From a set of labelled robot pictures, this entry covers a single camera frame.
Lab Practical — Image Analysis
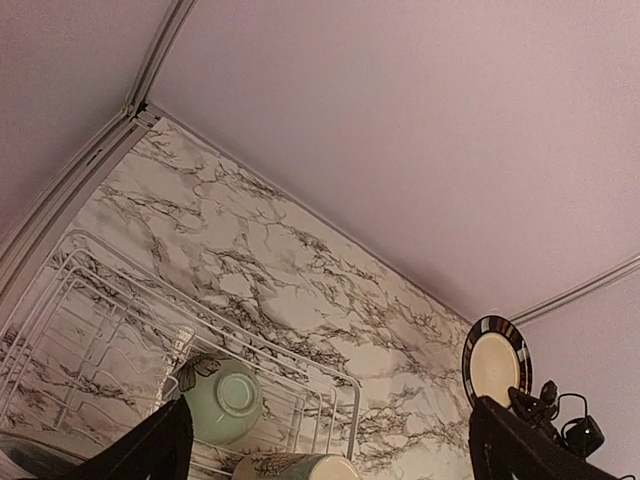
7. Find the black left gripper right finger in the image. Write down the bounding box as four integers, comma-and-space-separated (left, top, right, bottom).
469, 396, 616, 480

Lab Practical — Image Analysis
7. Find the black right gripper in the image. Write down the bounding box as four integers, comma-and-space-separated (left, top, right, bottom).
508, 380, 605, 458

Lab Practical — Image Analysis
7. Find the aluminium right corner post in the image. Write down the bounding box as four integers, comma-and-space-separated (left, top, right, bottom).
509, 253, 639, 325

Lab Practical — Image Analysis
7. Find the white wire dish rack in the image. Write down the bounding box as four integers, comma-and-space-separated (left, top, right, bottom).
1, 229, 360, 479

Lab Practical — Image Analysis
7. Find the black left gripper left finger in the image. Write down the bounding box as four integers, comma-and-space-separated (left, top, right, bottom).
74, 397, 194, 479

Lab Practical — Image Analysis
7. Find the pale green butterfly cup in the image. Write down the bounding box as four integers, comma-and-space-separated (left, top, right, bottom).
172, 354, 263, 446

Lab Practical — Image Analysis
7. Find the pale green floral plate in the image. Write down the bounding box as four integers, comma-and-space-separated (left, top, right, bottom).
1, 428, 102, 479

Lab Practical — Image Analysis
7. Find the striped rim cream plate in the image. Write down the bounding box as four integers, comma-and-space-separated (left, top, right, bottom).
461, 315, 533, 409

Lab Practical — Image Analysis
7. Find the floral tall mug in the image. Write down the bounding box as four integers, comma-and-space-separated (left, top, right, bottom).
232, 453, 360, 480

